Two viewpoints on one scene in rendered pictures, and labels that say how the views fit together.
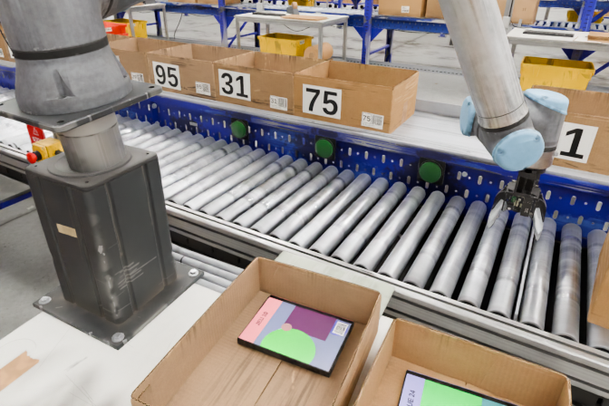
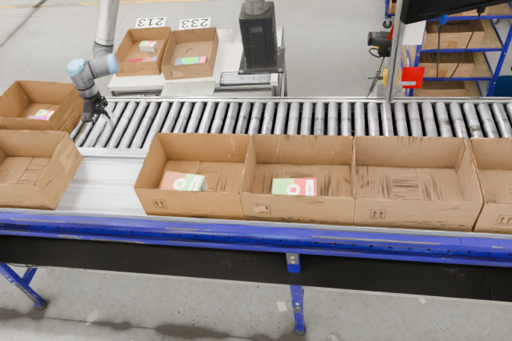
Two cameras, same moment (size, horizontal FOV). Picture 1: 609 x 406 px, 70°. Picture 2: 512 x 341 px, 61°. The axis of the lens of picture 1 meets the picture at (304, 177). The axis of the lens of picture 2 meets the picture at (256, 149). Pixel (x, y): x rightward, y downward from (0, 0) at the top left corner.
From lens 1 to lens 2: 2.92 m
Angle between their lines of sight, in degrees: 107
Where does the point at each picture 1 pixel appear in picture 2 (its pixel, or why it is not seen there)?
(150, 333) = (238, 55)
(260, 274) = (209, 68)
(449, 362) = (142, 70)
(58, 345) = not seen: hidden behind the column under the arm
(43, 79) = not seen: outside the picture
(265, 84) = (285, 145)
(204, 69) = (366, 141)
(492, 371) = (129, 68)
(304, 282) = (190, 68)
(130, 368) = (235, 48)
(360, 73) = (200, 198)
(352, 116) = (196, 154)
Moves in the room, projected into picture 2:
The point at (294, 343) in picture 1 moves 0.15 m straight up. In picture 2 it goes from (188, 60) to (182, 38)
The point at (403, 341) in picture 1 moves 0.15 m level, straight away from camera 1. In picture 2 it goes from (155, 67) to (152, 83)
